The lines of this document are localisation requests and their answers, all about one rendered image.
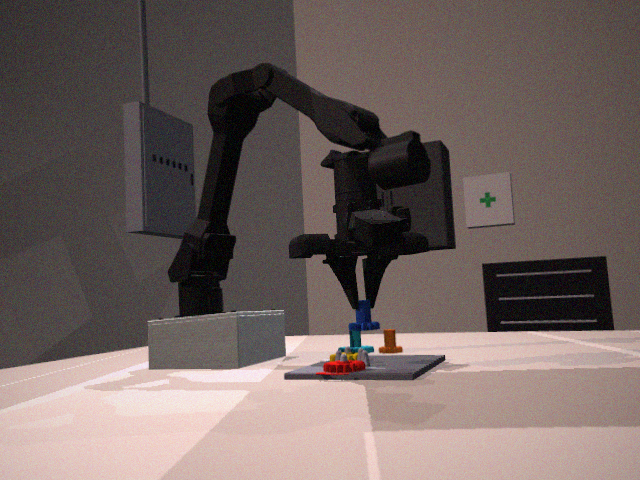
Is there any blue gear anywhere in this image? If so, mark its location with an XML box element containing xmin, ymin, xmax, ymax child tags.
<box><xmin>349</xmin><ymin>300</ymin><xmax>380</xmax><ymax>331</ymax></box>

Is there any orange gear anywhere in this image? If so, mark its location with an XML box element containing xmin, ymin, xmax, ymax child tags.
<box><xmin>378</xmin><ymin>329</ymin><xmax>402</xmax><ymax>354</ymax></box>

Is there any teal gear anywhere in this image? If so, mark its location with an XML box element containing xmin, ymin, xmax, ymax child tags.
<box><xmin>338</xmin><ymin>330</ymin><xmax>374</xmax><ymax>354</ymax></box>

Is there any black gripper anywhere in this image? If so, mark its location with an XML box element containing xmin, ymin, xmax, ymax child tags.
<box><xmin>289</xmin><ymin>192</ymin><xmax>429</xmax><ymax>309</ymax></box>

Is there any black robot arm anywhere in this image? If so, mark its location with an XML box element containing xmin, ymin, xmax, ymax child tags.
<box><xmin>168</xmin><ymin>63</ymin><xmax>431</xmax><ymax>319</ymax></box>

